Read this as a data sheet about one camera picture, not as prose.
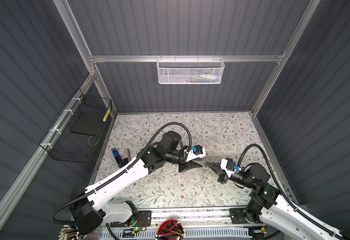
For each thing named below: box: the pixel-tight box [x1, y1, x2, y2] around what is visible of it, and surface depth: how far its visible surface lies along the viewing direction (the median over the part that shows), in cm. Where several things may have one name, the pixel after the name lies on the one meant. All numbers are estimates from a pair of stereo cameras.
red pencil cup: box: [155, 219, 186, 240], surface depth 62 cm
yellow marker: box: [102, 107, 111, 122], surface depth 83 cm
